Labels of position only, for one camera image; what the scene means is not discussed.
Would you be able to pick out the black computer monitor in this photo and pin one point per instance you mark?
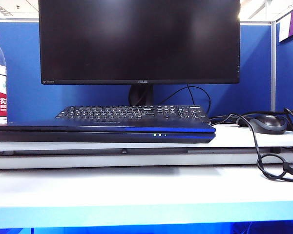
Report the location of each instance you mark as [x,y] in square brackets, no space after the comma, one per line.
[136,41]

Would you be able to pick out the wide blue partition panel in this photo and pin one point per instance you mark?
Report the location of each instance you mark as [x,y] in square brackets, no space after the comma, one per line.
[254,73]

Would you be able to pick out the aluminium partition post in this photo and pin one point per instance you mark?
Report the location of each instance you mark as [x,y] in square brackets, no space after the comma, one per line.
[273,73]

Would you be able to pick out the black desktop keyboard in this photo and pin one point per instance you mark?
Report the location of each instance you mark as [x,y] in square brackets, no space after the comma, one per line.
[127,113]

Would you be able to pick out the white desk riser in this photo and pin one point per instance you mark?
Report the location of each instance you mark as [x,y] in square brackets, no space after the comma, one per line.
[136,161]

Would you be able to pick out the black laptop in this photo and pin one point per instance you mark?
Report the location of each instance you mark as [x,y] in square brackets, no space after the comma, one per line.
[88,136]

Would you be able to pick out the black computer mouse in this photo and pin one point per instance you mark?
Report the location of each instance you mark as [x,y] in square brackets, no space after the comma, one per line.
[268,124]

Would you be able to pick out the narrow blue partition panel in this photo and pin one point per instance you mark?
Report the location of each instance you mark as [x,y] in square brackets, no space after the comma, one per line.
[289,73]

